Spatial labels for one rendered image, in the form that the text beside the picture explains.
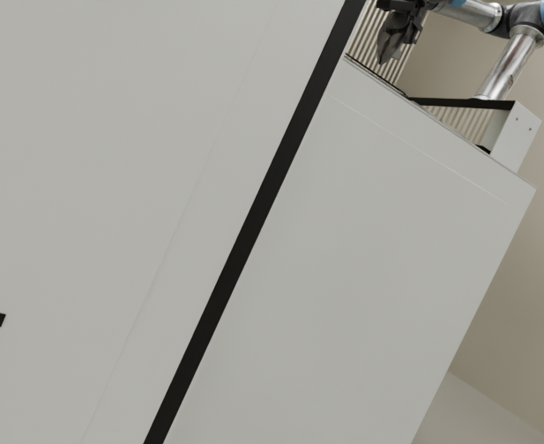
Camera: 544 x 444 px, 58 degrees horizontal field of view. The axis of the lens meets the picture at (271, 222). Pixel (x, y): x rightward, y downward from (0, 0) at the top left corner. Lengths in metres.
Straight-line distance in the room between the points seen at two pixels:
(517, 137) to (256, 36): 0.75
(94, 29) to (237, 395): 0.60
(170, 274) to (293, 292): 0.34
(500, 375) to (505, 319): 0.34
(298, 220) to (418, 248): 0.26
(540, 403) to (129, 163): 2.98
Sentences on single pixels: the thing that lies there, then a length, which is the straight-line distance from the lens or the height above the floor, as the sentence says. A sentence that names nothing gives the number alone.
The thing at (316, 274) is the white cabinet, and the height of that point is 0.50.
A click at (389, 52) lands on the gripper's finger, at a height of 1.07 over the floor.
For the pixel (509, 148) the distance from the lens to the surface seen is 1.11.
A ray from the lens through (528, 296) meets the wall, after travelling 3.34.
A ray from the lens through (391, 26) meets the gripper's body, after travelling 1.48.
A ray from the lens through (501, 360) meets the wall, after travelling 3.35.
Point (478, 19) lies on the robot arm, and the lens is 1.87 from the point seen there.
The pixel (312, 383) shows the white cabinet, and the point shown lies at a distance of 0.90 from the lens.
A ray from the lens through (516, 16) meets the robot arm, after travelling 1.90.
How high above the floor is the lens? 0.60
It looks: 4 degrees down
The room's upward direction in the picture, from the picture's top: 25 degrees clockwise
